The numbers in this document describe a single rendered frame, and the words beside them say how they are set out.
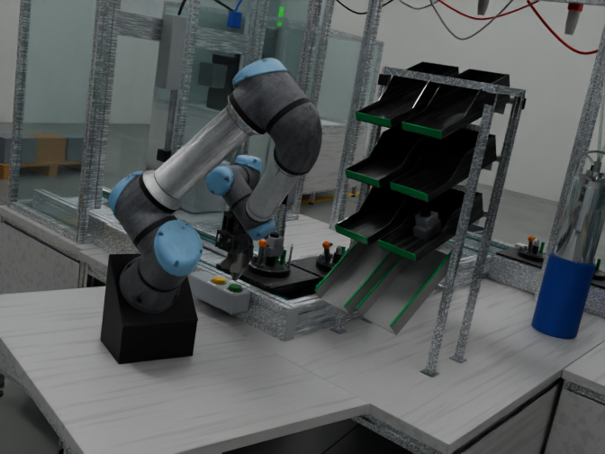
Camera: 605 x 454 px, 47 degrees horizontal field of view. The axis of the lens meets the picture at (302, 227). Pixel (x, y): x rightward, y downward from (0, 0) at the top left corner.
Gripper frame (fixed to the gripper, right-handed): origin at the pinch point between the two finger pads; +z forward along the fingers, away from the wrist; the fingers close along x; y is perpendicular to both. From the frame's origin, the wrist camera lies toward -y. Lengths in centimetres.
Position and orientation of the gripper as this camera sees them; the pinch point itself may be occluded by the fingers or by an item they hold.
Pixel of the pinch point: (237, 276)
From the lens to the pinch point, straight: 204.5
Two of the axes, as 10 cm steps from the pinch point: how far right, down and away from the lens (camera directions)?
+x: 7.5, 2.7, -6.0
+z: -1.6, 9.6, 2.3
